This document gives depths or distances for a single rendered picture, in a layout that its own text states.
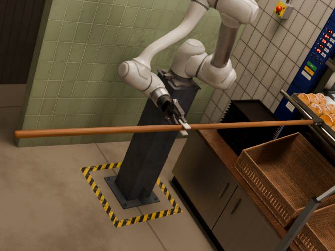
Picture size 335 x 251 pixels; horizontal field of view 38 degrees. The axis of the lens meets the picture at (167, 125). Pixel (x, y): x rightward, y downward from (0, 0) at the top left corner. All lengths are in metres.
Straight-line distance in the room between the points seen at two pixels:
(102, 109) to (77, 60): 0.53
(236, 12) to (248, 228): 1.44
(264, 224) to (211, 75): 0.97
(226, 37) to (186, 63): 0.42
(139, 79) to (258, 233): 1.35
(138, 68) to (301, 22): 1.60
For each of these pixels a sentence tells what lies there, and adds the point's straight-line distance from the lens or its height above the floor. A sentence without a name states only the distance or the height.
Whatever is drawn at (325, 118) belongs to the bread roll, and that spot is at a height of 1.22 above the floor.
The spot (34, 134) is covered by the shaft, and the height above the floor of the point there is 1.20.
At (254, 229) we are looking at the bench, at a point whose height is 0.43.
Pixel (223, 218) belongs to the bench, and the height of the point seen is 0.26.
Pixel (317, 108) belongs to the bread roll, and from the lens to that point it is 3.05.
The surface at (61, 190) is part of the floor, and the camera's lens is 3.49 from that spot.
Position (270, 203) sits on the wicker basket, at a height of 0.62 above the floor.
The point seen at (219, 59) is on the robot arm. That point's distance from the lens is 2.82.
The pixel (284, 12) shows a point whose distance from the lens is 3.63.
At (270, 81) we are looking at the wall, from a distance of 3.76.
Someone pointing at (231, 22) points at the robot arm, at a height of 1.60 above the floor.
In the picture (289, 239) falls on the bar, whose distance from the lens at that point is 2.94.
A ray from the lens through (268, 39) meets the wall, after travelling 3.80.
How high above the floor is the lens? 2.39
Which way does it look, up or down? 32 degrees down
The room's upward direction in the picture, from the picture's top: 24 degrees clockwise
